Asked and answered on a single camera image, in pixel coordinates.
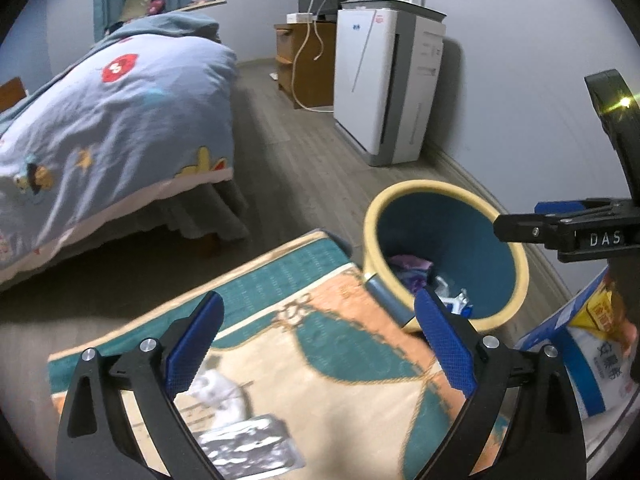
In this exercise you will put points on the silver foil packet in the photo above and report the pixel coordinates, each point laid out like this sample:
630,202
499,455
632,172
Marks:
245,445

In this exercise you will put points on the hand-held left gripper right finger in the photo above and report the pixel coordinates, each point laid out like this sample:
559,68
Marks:
445,340

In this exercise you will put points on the thin wooden board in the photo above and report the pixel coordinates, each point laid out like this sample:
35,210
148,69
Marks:
202,5

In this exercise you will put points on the purple wrapper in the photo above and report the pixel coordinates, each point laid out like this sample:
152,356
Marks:
407,265

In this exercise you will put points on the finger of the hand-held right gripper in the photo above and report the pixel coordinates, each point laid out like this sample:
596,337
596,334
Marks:
525,229
560,207

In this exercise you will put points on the wooden headboard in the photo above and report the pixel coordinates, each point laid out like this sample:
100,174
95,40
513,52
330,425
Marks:
12,92

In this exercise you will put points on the blue white packaging bag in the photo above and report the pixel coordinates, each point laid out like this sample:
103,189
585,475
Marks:
575,360

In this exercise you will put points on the wooden cabinet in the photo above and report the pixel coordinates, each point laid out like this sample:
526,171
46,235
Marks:
300,55

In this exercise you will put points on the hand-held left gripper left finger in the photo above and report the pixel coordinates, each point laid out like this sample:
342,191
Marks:
195,345

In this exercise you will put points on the yellow packet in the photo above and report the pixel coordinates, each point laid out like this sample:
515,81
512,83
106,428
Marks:
602,310

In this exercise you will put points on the green pillow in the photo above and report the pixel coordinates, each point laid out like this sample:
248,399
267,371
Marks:
137,5

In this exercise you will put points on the white power strip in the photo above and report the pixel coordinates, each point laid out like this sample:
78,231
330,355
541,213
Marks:
300,17

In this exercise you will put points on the yellow rimmed blue trash bin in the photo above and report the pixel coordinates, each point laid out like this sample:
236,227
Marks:
450,220

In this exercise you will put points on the green beige patterned rug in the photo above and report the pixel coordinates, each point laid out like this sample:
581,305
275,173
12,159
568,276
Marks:
325,360

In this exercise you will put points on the pink plush toy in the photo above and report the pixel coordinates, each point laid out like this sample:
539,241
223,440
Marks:
156,6

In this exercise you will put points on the crumpled white tissue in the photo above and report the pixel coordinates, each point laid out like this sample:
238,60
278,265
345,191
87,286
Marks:
220,392

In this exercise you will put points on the white air purifier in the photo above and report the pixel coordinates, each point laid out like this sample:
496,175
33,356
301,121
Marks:
370,85

